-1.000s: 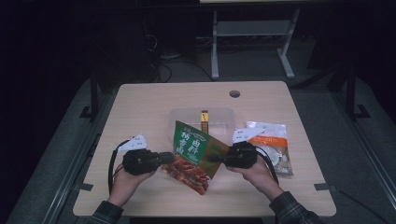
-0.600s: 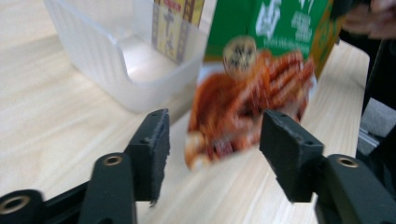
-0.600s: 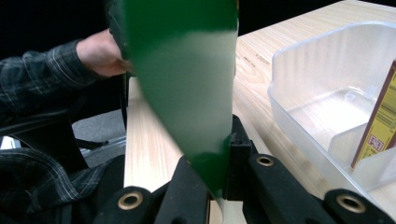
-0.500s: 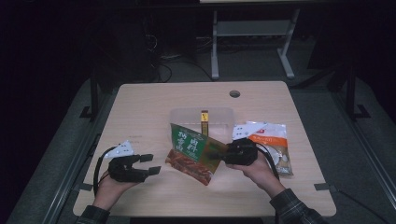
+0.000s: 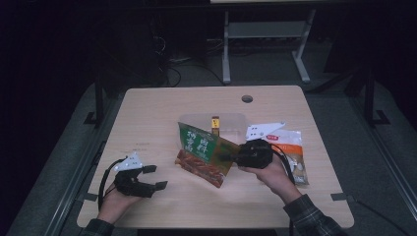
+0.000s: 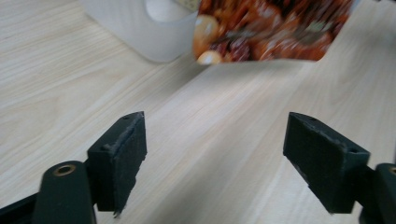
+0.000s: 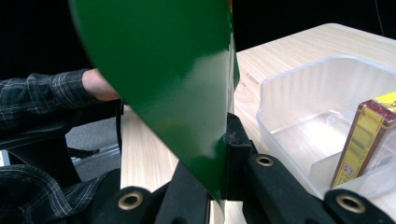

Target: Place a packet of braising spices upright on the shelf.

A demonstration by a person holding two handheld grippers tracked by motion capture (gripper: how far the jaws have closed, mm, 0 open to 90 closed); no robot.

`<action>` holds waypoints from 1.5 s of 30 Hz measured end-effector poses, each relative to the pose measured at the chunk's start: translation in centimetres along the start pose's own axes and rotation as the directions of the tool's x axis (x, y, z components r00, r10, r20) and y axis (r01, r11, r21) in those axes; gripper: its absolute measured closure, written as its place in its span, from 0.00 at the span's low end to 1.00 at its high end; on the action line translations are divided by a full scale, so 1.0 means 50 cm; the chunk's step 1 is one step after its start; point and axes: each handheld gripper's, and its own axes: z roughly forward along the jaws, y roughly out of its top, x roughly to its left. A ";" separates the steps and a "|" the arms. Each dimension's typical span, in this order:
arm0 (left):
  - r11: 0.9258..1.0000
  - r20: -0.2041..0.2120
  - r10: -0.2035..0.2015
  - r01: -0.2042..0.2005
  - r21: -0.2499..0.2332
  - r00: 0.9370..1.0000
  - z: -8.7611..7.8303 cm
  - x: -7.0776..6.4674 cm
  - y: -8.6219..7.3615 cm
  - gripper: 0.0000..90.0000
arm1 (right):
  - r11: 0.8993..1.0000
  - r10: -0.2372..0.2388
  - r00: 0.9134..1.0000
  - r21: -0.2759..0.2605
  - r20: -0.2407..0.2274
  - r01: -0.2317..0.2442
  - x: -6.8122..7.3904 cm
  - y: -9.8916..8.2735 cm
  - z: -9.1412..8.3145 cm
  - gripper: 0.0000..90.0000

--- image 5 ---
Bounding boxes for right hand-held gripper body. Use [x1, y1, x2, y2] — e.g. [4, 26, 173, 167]
[235, 121, 286, 170]

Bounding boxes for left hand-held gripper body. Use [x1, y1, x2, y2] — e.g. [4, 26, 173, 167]
[113, 151, 156, 199]

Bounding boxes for green and red seasoning packet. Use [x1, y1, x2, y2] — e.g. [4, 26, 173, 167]
[174, 121, 242, 189]

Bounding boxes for clear plastic container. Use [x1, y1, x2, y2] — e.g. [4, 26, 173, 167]
[178, 112, 249, 148]

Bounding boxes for yellow and red seasoning box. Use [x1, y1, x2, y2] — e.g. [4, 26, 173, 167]
[210, 116, 221, 136]

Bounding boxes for white and orange powder packet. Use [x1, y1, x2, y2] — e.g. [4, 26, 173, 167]
[265, 128, 310, 186]

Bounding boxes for person's left hand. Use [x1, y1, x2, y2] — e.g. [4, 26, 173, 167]
[97, 184, 143, 225]

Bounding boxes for person's right hand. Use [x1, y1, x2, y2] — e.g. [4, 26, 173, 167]
[238, 156, 303, 206]

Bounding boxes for black metal stand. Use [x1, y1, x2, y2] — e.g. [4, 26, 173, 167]
[83, 74, 106, 128]
[363, 68, 391, 128]

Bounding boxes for grey metal stand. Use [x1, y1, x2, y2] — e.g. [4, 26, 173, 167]
[221, 9, 318, 85]

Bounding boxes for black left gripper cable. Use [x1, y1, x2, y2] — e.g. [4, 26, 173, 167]
[97, 158, 128, 211]

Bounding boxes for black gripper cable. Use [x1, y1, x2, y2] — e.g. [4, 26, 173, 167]
[97, 158, 128, 211]
[270, 143, 297, 185]

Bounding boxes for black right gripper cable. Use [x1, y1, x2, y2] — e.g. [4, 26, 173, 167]
[270, 143, 297, 185]

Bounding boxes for black floor cables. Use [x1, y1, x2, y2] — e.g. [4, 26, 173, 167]
[152, 32, 228, 89]

